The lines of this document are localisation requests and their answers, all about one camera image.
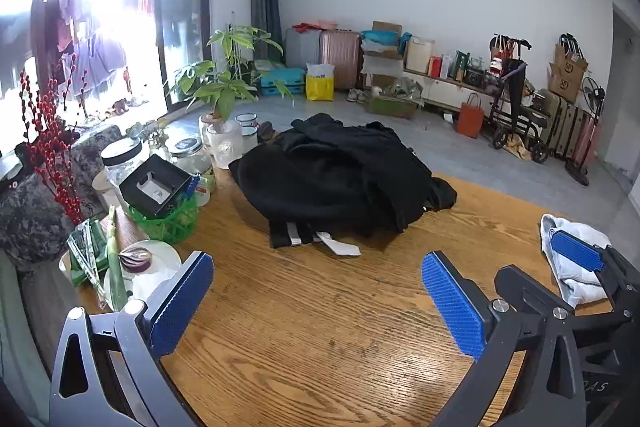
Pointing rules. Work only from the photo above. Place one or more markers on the silver suitcase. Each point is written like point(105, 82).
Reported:
point(302, 49)

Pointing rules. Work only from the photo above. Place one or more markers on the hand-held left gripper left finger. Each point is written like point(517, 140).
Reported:
point(182, 302)

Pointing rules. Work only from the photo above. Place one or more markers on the pink ribbed suitcase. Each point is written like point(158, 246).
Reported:
point(585, 142)

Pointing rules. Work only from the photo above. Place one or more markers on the black wheeled walker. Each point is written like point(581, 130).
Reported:
point(540, 153)

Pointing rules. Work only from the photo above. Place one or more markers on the black fleece sweater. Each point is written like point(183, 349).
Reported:
point(320, 192)

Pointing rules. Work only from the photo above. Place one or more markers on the white low cabinet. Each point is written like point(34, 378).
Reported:
point(440, 92)

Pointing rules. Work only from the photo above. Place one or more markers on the brown cardboard box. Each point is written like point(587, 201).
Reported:
point(562, 86)
point(570, 64)

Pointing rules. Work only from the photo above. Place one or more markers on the halved red onion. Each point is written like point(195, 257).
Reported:
point(137, 259)

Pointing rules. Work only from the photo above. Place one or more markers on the white enamel mug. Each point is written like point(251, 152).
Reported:
point(246, 121)
point(250, 139)

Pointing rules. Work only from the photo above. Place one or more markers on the turquoise suitcase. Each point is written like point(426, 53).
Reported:
point(282, 82)

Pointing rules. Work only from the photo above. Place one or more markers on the frosted plastic jar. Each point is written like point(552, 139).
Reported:
point(225, 147)

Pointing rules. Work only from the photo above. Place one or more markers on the yellow plastic bag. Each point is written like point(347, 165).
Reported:
point(320, 89)

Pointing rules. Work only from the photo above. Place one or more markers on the glass sliding door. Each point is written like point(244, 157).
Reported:
point(185, 7)

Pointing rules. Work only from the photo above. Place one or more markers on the grey patterned sofa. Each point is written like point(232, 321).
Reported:
point(30, 217)

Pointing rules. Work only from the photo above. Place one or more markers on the glass jar with red label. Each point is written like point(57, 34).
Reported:
point(190, 162)

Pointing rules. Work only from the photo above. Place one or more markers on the dark purple umbrella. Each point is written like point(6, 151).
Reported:
point(515, 82)

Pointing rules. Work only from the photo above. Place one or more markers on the open black box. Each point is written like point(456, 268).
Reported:
point(165, 169)

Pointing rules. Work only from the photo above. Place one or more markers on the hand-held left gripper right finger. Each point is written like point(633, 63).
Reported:
point(452, 307)

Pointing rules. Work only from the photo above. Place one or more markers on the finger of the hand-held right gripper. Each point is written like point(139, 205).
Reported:
point(575, 249)
point(522, 287)

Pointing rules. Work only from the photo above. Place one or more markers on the blue pen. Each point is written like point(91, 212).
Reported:
point(192, 187)

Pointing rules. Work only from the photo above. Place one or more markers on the white plate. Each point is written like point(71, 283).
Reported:
point(160, 257)

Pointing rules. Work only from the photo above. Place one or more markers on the light grey folded sweater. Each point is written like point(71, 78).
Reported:
point(575, 283)

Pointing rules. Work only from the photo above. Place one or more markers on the rose pink suitcase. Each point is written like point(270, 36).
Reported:
point(340, 59)

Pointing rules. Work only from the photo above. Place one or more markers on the hanging laundry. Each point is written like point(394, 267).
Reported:
point(95, 57)

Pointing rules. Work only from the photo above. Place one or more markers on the glass jar with black lid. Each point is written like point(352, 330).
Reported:
point(122, 152)

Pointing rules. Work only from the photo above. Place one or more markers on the potted green plant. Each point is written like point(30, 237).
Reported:
point(220, 89)

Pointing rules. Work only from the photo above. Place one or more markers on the orange paper bag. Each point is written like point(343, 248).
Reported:
point(471, 119)

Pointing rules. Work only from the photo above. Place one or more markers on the red berry branches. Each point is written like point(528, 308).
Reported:
point(47, 142)

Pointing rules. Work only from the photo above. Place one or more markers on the red box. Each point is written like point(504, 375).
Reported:
point(435, 67)

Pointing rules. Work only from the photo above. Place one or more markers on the black floor fan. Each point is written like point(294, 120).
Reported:
point(592, 94)

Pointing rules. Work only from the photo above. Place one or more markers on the open cardboard box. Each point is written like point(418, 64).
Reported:
point(385, 27)

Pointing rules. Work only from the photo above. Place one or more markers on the beige storage box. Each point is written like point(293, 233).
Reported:
point(419, 54)

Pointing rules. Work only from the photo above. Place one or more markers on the dark green box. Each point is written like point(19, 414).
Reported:
point(461, 64)

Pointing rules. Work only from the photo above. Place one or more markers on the olive suitcase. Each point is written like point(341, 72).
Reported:
point(560, 127)

